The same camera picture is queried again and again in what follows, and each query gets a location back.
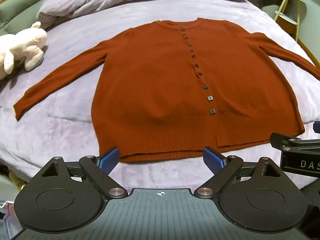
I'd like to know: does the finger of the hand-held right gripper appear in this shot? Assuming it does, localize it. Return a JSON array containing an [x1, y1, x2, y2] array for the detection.
[[270, 132, 320, 151]]

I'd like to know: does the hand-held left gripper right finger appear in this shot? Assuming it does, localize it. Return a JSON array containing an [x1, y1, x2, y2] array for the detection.
[[194, 146, 283, 199]]

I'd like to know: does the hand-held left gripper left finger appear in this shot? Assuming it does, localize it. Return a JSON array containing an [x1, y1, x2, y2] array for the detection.
[[37, 147, 128, 200]]

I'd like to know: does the rust red knit cardigan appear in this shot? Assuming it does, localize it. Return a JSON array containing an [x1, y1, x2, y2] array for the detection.
[[13, 17, 320, 164]]

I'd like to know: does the yellow metal side table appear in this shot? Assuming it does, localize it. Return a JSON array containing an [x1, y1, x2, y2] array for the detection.
[[273, 0, 307, 42]]

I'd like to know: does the pink plush toy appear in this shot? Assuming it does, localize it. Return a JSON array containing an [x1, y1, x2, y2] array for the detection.
[[0, 21, 48, 81]]

